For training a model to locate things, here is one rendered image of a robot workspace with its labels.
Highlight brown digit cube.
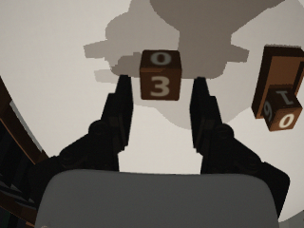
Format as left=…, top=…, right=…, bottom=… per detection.
left=261, top=87, right=303, bottom=132
left=139, top=49, right=182, bottom=101

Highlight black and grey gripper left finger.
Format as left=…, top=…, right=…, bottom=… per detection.
left=28, top=75, right=134, bottom=213

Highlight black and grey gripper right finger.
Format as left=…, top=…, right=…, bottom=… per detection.
left=189, top=77, right=290, bottom=218

